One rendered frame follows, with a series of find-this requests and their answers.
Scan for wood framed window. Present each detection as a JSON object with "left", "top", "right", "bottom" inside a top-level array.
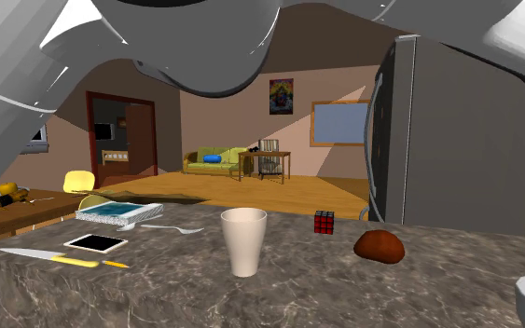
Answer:
[{"left": 309, "top": 100, "right": 372, "bottom": 148}]

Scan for white tablet with black screen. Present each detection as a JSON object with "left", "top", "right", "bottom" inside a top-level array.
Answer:
[{"left": 62, "top": 233, "right": 129, "bottom": 254}]

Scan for silver fork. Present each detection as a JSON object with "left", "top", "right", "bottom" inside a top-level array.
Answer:
[{"left": 141, "top": 224, "right": 205, "bottom": 236}]

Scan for wooden side table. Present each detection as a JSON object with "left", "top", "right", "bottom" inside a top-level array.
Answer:
[{"left": 237, "top": 150, "right": 292, "bottom": 185}]

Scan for book with blue cover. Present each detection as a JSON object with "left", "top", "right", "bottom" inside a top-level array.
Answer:
[{"left": 75, "top": 200, "right": 164, "bottom": 226}]

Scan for colourful wall poster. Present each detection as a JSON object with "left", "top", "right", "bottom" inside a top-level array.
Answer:
[{"left": 269, "top": 77, "right": 295, "bottom": 116}]

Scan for brown bread loaf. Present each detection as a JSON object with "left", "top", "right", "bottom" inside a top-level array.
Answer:
[{"left": 352, "top": 228, "right": 407, "bottom": 266}]

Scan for green sofa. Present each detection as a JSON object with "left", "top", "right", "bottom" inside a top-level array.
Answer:
[{"left": 182, "top": 145, "right": 250, "bottom": 177}]

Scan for grey refrigerator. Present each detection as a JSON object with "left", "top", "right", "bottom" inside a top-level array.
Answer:
[{"left": 364, "top": 34, "right": 525, "bottom": 238}]

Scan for yellow and black toy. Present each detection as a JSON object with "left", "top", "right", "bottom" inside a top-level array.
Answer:
[{"left": 0, "top": 182, "right": 31, "bottom": 212}]

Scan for yellow handled kitchen knife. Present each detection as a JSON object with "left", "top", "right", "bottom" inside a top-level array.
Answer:
[{"left": 0, "top": 247, "right": 101, "bottom": 269}]

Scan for cream white cup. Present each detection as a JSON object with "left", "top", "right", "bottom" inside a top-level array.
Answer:
[{"left": 220, "top": 207, "right": 269, "bottom": 279}]

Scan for red puzzle cube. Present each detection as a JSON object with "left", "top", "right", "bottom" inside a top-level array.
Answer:
[{"left": 313, "top": 210, "right": 336, "bottom": 236}]

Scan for dark red doorway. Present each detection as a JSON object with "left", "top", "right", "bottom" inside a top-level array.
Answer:
[{"left": 85, "top": 90, "right": 159, "bottom": 190}]

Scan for wooden dining table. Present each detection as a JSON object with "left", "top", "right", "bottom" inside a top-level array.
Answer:
[{"left": 0, "top": 188, "right": 91, "bottom": 240}]

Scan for yellow chair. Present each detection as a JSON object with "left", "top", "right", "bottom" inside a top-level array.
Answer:
[{"left": 62, "top": 170, "right": 96, "bottom": 194}]

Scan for striped armchair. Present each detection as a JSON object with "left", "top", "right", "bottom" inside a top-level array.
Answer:
[{"left": 257, "top": 138, "right": 284, "bottom": 179}]

